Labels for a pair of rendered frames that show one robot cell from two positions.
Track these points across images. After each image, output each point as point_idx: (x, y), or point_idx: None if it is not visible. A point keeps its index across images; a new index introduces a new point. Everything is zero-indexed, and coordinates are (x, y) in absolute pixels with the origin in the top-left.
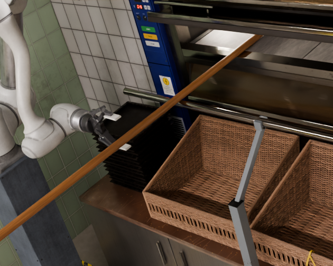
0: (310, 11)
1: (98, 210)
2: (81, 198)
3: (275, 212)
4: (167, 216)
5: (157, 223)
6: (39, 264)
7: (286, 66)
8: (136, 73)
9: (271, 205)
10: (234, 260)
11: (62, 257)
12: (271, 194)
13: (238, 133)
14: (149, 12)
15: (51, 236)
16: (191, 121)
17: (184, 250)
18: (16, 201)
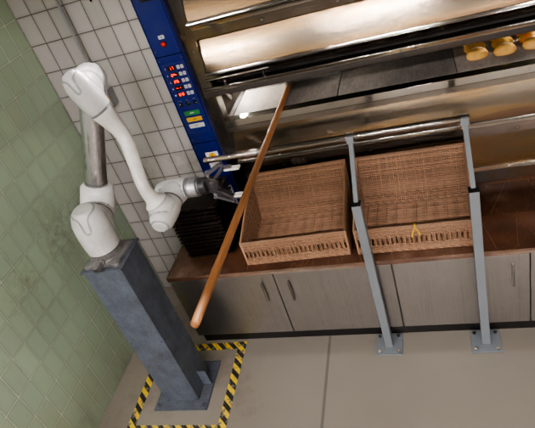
0: (348, 49)
1: (189, 282)
2: (170, 278)
3: None
4: (266, 256)
5: (257, 267)
6: (163, 344)
7: (329, 104)
8: (177, 160)
9: None
10: (345, 262)
11: (176, 333)
12: None
13: (290, 177)
14: (205, 90)
15: (166, 316)
16: (237, 186)
17: (290, 278)
18: (136, 289)
